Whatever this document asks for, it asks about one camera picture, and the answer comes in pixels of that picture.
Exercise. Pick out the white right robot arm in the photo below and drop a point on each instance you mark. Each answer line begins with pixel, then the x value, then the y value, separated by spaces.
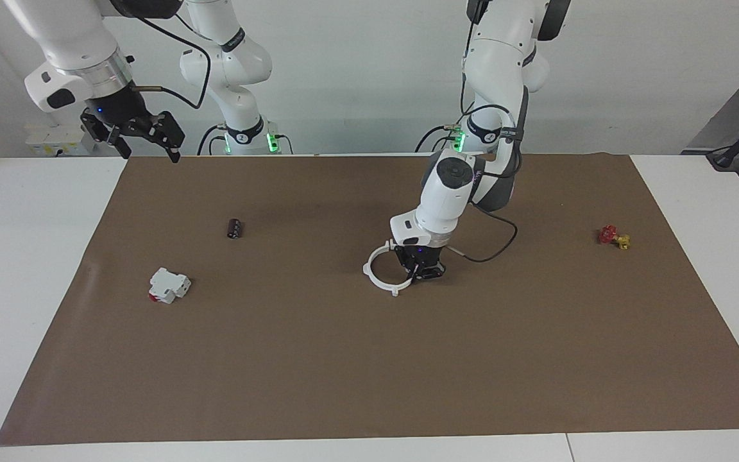
pixel 228 64

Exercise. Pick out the black cylindrical capacitor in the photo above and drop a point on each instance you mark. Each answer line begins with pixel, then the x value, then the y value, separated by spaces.
pixel 235 229

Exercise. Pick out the brown paper table mat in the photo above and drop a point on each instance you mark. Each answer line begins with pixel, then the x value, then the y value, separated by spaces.
pixel 369 372

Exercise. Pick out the white wall socket strip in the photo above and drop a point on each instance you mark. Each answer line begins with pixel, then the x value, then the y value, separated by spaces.
pixel 49 138

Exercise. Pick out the white circuit breaker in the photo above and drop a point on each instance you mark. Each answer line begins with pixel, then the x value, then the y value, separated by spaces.
pixel 167 284

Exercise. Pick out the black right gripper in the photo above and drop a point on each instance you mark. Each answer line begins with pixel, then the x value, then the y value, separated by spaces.
pixel 119 106

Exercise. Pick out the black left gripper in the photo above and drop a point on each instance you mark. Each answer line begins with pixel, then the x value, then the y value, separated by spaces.
pixel 421 255

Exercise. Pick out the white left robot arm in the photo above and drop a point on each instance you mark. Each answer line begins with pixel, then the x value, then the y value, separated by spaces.
pixel 446 192

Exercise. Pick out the red and yellow valve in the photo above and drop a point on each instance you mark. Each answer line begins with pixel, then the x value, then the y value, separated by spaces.
pixel 608 235

